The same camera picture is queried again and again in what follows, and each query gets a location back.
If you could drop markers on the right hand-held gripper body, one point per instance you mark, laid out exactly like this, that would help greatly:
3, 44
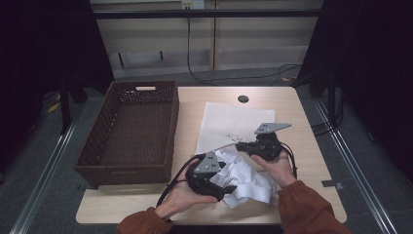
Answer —
268, 148

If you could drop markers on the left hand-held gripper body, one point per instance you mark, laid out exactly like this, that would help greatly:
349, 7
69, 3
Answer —
201, 182

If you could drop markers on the white shirt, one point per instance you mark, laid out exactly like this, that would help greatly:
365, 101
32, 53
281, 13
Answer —
246, 182

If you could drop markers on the white mesh laundry bag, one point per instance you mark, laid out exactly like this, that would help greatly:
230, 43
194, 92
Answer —
227, 120

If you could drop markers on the brown woven basket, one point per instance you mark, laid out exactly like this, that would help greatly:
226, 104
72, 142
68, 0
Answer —
136, 136

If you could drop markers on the person's left hand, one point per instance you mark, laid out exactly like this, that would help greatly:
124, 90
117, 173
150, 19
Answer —
181, 198

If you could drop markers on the person's right hand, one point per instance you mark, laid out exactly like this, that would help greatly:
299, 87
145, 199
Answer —
281, 170

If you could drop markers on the grey tape piece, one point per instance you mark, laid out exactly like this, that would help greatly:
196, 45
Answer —
331, 184

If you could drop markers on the black metal stand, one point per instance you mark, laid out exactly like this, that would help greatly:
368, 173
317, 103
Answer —
331, 100
65, 107

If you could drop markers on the dark curtain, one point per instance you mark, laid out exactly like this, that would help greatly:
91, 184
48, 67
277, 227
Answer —
39, 65
373, 65

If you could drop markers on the black horizontal bar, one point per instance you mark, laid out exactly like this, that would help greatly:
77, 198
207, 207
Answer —
207, 13

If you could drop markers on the yellow floor tape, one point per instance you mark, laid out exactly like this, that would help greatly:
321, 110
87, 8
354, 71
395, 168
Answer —
53, 106

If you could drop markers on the metal floor rail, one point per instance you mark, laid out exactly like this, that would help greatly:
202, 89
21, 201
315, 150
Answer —
42, 182
367, 188

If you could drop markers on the white wall socket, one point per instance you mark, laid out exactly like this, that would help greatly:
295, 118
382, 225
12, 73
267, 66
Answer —
192, 4

